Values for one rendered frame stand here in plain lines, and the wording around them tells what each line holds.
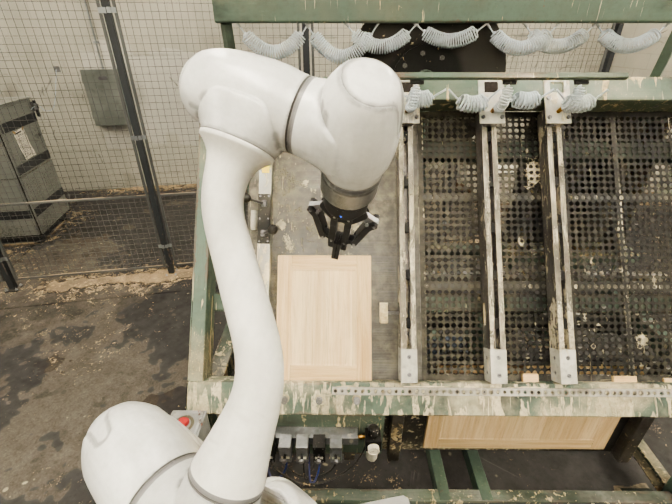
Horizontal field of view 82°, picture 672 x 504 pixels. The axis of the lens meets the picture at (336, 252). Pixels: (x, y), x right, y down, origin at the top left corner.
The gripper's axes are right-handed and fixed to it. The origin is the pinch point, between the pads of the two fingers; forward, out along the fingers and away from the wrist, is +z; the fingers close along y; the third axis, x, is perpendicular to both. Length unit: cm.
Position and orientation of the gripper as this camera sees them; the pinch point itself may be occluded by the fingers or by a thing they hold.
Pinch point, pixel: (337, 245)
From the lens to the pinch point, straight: 79.4
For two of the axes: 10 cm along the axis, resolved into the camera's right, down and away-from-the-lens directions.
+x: -2.5, 8.7, -4.3
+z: -0.8, 4.3, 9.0
